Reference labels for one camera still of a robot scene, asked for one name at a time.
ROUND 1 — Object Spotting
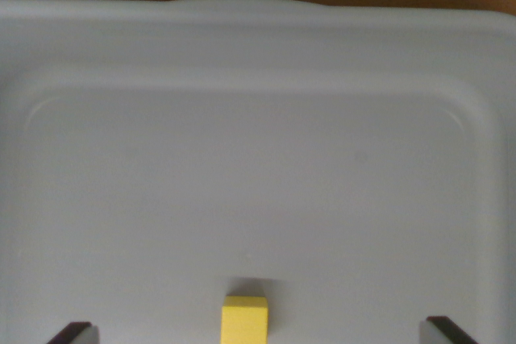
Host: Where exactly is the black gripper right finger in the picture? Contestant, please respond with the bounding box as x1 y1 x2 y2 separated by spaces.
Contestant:
418 315 481 344

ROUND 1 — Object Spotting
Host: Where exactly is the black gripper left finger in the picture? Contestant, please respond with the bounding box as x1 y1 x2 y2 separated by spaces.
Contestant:
46 321 100 344

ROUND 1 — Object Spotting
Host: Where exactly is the yellow cube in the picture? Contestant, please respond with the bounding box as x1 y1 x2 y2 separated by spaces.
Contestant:
220 296 269 344

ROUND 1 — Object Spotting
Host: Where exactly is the grey plastic bin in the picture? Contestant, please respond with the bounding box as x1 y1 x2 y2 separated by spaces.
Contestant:
0 0 516 344

